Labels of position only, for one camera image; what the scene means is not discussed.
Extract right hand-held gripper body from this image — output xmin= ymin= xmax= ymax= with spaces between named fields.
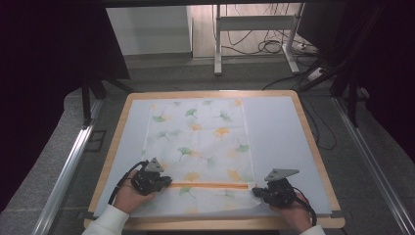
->
xmin=260 ymin=167 xmax=300 ymax=209

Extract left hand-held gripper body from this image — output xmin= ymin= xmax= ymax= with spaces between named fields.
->
xmin=130 ymin=157 xmax=166 ymax=197

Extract leaf print pillowcase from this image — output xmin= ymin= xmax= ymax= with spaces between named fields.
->
xmin=129 ymin=98 xmax=262 ymax=219

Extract person's left hand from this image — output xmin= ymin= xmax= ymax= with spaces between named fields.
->
xmin=113 ymin=168 xmax=157 ymax=215

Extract person's right hand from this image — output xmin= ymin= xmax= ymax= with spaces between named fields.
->
xmin=271 ymin=192 xmax=315 ymax=234

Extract white table mat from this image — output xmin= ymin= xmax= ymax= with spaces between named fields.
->
xmin=93 ymin=95 xmax=335 ymax=219

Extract black floor grate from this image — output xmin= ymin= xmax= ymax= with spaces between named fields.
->
xmin=84 ymin=129 xmax=108 ymax=153

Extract black metal stand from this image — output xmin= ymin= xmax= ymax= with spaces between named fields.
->
xmin=79 ymin=71 xmax=136 ymax=129
xmin=299 ymin=3 xmax=386 ymax=129

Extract white power strip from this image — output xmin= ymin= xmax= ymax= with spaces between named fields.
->
xmin=306 ymin=67 xmax=325 ymax=82

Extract dark curtain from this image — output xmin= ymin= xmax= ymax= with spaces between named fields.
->
xmin=0 ymin=0 xmax=131 ymax=213
xmin=295 ymin=0 xmax=415 ymax=165

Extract white cabinet panel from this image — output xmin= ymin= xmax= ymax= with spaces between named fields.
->
xmin=106 ymin=5 xmax=194 ymax=57

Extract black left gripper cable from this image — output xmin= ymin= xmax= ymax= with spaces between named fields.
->
xmin=108 ymin=160 xmax=149 ymax=206

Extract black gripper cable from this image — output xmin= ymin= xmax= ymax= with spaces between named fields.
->
xmin=293 ymin=186 xmax=318 ymax=227
xmin=108 ymin=160 xmax=149 ymax=206

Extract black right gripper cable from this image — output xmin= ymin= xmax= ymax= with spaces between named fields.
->
xmin=293 ymin=186 xmax=318 ymax=227

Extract long black floor cable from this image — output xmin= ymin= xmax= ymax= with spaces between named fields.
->
xmin=261 ymin=64 xmax=339 ymax=152

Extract aluminium floor rail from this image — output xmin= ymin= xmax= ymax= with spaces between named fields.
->
xmin=31 ymin=97 xmax=105 ymax=235
xmin=332 ymin=96 xmax=415 ymax=235

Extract tangled black floor cables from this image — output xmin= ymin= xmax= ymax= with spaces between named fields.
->
xmin=220 ymin=3 xmax=299 ymax=57

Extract white metal desk frame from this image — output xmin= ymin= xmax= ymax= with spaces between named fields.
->
xmin=212 ymin=3 xmax=305 ymax=76

